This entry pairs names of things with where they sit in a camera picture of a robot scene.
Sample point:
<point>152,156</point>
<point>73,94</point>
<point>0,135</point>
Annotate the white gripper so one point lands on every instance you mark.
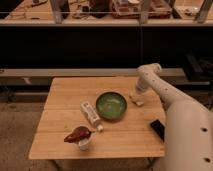
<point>139,90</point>

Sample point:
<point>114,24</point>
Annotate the white sponge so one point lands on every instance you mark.
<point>137,99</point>

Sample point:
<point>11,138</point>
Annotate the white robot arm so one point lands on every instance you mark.
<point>189,124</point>

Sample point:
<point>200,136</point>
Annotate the green ceramic bowl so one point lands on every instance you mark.
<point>111,106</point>

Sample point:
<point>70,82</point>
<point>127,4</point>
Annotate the black smartphone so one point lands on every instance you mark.
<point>159,128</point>

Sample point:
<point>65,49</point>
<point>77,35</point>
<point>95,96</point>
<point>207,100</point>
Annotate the white plastic bottle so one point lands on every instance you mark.
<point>90,113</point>

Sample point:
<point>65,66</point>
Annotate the dark red toy vegetable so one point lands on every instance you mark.
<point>78,134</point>

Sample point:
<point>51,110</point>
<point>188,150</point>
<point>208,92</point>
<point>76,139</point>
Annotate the small white cup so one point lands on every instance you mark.
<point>83,144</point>

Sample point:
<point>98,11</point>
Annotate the long workbench shelf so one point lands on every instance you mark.
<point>45,38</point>

